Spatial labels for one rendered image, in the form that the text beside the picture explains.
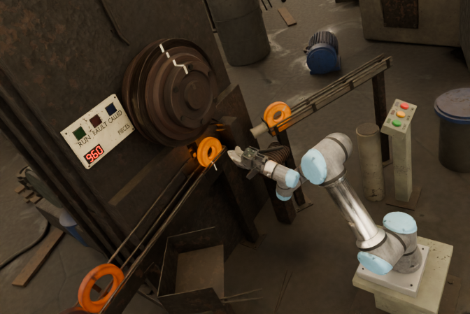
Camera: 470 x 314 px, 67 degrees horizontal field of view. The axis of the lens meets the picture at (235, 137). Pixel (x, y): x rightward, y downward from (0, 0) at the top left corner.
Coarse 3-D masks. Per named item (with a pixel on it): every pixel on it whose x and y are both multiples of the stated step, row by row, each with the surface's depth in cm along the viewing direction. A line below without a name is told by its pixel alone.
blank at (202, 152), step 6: (204, 138) 178; (210, 138) 177; (216, 138) 181; (204, 144) 174; (210, 144) 177; (216, 144) 181; (198, 150) 175; (204, 150) 175; (216, 150) 182; (198, 156) 175; (204, 156) 176; (210, 156) 183; (204, 162) 176; (210, 162) 180
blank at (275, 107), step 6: (276, 102) 191; (282, 102) 192; (270, 108) 189; (276, 108) 190; (282, 108) 192; (288, 108) 193; (264, 114) 192; (270, 114) 191; (282, 114) 196; (288, 114) 195; (270, 120) 193; (276, 120) 196; (270, 126) 194; (282, 126) 197
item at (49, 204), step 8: (32, 176) 236; (32, 184) 253; (40, 184) 238; (40, 192) 257; (48, 192) 241; (48, 200) 258; (56, 200) 242; (40, 208) 276; (48, 208) 271; (56, 208) 268; (64, 208) 265; (48, 216) 274; (56, 216) 261; (56, 224) 279; (80, 232) 242; (88, 240) 245; (96, 248) 249
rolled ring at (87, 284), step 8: (104, 264) 139; (112, 264) 142; (96, 272) 135; (104, 272) 137; (112, 272) 140; (120, 272) 143; (88, 280) 133; (96, 280) 135; (120, 280) 144; (80, 288) 133; (88, 288) 133; (112, 288) 144; (80, 296) 132; (88, 296) 133; (80, 304) 133; (88, 304) 134; (96, 304) 137; (96, 312) 137
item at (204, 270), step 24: (168, 240) 144; (192, 240) 146; (216, 240) 146; (168, 264) 138; (192, 264) 144; (216, 264) 141; (168, 288) 133; (192, 288) 137; (216, 288) 134; (168, 312) 129; (192, 312) 129; (216, 312) 152
